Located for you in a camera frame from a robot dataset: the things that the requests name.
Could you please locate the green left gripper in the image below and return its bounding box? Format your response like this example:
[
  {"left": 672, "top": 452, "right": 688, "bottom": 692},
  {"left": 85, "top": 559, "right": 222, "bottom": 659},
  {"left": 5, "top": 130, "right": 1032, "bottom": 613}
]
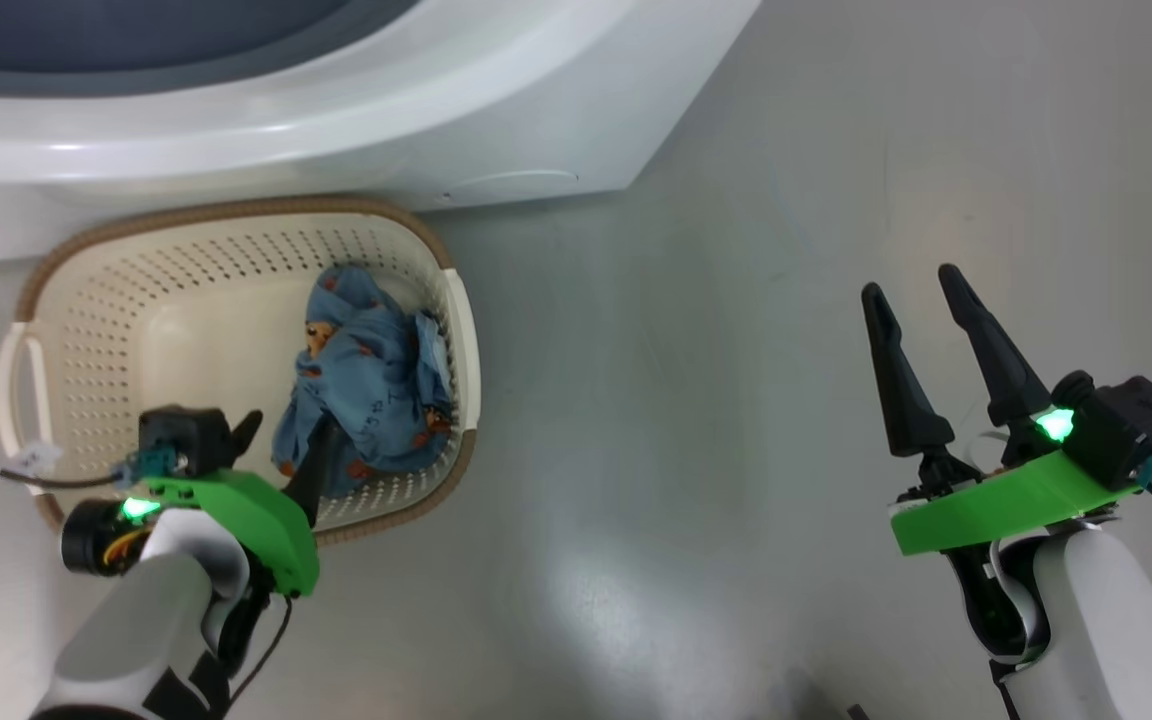
[{"left": 141, "top": 409, "right": 347, "bottom": 599}]

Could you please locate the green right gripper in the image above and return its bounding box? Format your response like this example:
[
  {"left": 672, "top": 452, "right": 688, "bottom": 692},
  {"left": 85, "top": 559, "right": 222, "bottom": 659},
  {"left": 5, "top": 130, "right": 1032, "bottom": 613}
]
[{"left": 861, "top": 263, "right": 1142, "bottom": 557}]

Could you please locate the blue patterned garment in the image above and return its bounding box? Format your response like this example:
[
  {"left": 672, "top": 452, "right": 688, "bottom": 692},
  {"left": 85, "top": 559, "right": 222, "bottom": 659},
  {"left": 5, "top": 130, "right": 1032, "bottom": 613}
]
[{"left": 271, "top": 264, "right": 457, "bottom": 499}]

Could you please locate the white front-load washing machine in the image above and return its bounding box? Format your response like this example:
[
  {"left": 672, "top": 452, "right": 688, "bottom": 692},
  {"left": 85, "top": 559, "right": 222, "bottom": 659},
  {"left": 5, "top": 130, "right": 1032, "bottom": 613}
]
[{"left": 0, "top": 0, "right": 763, "bottom": 266}]

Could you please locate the cream perforated laundry basket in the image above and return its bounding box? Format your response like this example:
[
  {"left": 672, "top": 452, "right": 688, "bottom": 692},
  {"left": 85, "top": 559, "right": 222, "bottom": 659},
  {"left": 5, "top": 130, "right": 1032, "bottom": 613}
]
[{"left": 0, "top": 196, "right": 482, "bottom": 547}]

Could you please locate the round white filter cover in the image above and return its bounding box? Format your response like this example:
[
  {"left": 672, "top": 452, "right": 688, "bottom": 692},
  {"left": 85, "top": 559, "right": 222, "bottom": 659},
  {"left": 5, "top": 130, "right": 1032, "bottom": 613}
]
[{"left": 446, "top": 168, "right": 580, "bottom": 201}]

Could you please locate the left cable with teal connector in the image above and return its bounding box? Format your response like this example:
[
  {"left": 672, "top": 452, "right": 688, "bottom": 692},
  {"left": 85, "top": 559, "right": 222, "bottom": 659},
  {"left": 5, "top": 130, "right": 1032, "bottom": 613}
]
[{"left": 0, "top": 445, "right": 182, "bottom": 493}]

